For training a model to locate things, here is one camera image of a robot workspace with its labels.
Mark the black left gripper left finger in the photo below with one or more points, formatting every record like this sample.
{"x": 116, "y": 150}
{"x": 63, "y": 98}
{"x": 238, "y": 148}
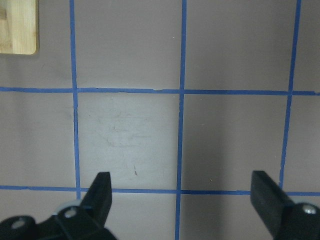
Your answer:
{"x": 98, "y": 199}

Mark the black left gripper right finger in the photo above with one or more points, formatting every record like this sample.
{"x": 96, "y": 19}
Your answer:
{"x": 270, "y": 202}

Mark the wooden cup rack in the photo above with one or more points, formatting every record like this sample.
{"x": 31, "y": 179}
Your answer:
{"x": 19, "y": 27}

